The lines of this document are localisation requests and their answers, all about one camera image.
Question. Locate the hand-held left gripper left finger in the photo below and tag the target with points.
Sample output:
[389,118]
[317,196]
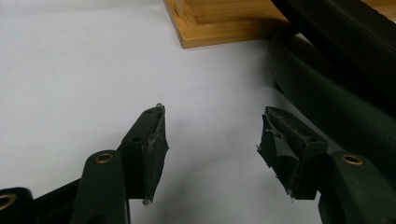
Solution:
[146,149]

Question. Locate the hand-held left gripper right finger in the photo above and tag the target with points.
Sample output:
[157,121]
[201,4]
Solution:
[289,146]

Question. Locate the black slipper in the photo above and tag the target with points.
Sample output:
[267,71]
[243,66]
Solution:
[342,102]

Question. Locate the bamboo shoe rack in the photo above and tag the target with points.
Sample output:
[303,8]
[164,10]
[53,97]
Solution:
[218,31]

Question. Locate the white table cover sheet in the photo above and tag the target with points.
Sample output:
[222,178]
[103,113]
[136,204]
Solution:
[77,77]

